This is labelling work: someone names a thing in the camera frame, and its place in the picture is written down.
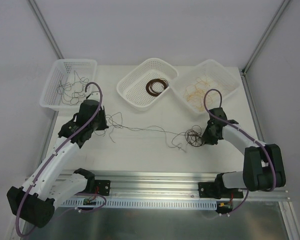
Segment black thin wire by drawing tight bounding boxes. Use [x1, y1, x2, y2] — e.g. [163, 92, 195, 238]
[106, 111, 188, 153]
[56, 71, 90, 107]

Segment orange wires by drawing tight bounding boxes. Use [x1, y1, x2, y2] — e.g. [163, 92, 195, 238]
[183, 76, 222, 112]

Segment brown yellow wire ball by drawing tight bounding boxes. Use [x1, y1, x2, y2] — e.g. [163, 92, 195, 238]
[184, 125, 205, 148]

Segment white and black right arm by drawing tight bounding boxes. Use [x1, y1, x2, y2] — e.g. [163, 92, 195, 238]
[201, 107, 286, 198]

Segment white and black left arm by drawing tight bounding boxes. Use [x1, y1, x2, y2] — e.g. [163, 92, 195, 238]
[6, 99, 108, 228]

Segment white basket right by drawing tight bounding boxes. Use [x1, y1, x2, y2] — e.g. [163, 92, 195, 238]
[170, 59, 240, 117]

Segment white basket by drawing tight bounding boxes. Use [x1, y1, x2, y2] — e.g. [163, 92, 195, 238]
[39, 58, 98, 112]
[170, 59, 240, 117]
[116, 58, 179, 112]

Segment white basket left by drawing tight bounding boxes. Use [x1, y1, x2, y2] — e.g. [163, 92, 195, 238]
[39, 58, 98, 112]

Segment white basket middle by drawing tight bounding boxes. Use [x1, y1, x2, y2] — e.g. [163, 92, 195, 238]
[116, 58, 179, 112]

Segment small connector board right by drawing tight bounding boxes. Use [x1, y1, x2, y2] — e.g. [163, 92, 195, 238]
[219, 201, 233, 209]

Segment small green circuit board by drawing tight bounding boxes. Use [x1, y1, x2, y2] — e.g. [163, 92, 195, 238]
[83, 198, 97, 206]

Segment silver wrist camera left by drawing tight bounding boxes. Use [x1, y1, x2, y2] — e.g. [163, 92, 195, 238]
[86, 91, 100, 99]

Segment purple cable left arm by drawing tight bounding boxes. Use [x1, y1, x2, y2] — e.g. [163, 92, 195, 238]
[14, 81, 106, 238]

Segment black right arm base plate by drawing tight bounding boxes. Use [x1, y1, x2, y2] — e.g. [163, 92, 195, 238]
[197, 182, 244, 200]

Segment brown wire coil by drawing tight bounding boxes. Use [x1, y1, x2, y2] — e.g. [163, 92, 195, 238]
[145, 77, 170, 97]

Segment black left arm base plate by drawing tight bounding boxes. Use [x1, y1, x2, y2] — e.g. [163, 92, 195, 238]
[92, 179, 111, 196]

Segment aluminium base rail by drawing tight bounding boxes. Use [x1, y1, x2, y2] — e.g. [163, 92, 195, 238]
[49, 169, 290, 201]

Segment white slotted cable duct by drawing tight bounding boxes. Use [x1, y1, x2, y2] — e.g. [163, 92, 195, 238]
[61, 197, 217, 211]

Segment aluminium frame post right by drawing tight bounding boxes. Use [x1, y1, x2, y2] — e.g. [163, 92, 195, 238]
[241, 0, 292, 73]

